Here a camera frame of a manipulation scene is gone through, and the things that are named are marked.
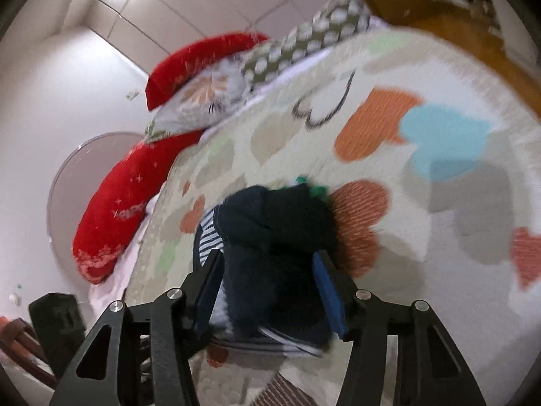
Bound grey floral pillow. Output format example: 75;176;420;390
145;53;247;142

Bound white wall switch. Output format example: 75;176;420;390
126;90;139;101

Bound heart patterned quilt bedspread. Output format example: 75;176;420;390
126;28;540;405

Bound olive white patterned bolster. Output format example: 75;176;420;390
240;0;371;89

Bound round pale headboard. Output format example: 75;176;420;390
46;132;142;294

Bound glossy white wardrobe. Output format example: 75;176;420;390
86;0;352;79

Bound navy striped pants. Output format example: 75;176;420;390
193;177;337;357

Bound long red pillow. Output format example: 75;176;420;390
72;31;269;285

